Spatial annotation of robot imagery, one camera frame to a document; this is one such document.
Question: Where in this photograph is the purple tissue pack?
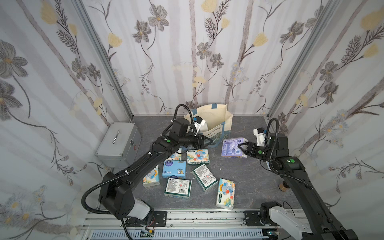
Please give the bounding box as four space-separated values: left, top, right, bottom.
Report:
221 138 248 158

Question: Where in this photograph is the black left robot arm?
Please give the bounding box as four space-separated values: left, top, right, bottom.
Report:
81 111 213 225

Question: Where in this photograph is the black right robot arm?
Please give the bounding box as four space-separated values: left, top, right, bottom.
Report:
238 128 358 240

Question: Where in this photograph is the elephant tissue pack by bag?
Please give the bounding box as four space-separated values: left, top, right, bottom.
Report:
187 149 210 166

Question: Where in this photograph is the cream canvas tote bag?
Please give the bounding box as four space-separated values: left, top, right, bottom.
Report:
191 104 233 149

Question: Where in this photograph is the elephant tissue pack far left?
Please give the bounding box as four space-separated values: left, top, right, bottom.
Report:
167 148 182 161

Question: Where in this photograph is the blue tissue pack centre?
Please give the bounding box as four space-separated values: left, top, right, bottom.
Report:
162 160 187 179

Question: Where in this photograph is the green barcode tissue pack centre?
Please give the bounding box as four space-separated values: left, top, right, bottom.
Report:
192 164 219 192

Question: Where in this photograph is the green barcode tissue pack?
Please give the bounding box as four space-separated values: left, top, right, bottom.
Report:
164 178 192 199
192 164 219 192

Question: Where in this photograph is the elephant tissue pack front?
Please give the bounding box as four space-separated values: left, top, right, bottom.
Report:
215 179 236 210

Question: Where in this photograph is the green barcode tissue pack left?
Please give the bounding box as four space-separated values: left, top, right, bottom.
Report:
164 178 192 199

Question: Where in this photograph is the elephant tissue pack left upright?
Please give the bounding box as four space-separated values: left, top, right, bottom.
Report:
143 166 160 188

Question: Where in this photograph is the grey metal box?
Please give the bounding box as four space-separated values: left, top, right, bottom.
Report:
95 123 142 168

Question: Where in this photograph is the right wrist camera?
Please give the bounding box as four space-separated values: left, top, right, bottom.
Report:
253 128 266 147

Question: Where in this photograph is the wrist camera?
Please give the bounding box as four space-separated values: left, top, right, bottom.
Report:
193 116 206 128
253 128 266 147

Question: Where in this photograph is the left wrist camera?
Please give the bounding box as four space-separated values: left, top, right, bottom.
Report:
193 116 206 128

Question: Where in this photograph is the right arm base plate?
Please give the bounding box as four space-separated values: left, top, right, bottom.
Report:
244 210 271 227

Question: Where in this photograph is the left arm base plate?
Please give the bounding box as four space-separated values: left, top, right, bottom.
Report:
125 211 168 228

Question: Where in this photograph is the white slotted cable duct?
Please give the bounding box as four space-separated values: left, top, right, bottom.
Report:
89 229 269 240

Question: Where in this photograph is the aluminium mounting rail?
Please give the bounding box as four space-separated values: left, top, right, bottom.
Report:
80 208 329 230

